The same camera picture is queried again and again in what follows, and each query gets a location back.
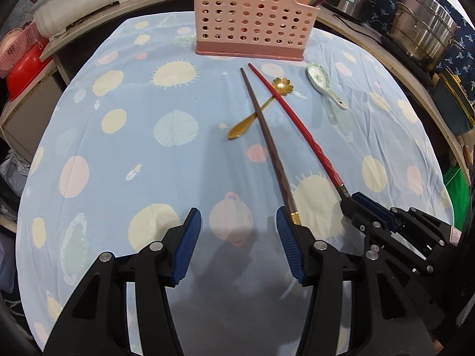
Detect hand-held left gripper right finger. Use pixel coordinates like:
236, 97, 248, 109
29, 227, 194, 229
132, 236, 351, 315
275, 206, 446, 356

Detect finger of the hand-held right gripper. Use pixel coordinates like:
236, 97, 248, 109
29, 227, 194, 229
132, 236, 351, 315
352, 192, 400, 231
339, 200, 395, 253

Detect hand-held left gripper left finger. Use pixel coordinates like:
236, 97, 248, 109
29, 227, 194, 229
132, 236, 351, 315
45, 208, 203, 356

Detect brown chopstick with gold band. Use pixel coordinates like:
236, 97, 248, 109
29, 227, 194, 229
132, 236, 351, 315
240, 67, 302, 227

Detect pink perforated utensil basket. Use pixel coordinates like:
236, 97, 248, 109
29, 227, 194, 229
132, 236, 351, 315
192, 0, 319, 63

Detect green plastic bag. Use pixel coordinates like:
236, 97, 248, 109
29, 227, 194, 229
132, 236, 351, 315
444, 165, 473, 224

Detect blue printed tablecloth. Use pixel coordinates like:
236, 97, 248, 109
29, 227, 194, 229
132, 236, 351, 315
20, 11, 455, 356

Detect teal pot with yellow lid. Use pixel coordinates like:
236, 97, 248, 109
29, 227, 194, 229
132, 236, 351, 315
432, 70, 475, 136

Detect white ceramic soup spoon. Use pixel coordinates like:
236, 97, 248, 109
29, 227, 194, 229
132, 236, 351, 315
306, 62, 349, 111

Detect black induction cooker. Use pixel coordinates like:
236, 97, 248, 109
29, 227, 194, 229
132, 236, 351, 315
381, 33, 436, 87

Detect stainless steel steamer pot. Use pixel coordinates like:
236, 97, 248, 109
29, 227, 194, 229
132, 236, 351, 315
386, 0, 465, 72

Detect red plastic basin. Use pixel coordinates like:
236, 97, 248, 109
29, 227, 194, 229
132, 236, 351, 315
5, 44, 53, 101

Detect small pink plastic basket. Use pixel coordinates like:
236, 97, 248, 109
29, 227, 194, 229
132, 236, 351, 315
0, 26, 39, 79

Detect white and teal plastic basin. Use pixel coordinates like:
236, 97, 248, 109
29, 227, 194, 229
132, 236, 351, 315
33, 0, 146, 41

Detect gold flower-handle spoon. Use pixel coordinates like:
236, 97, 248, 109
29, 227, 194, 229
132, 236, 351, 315
227, 77, 295, 141

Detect black power cable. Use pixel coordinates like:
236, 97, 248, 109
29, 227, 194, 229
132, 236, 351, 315
332, 12, 384, 42

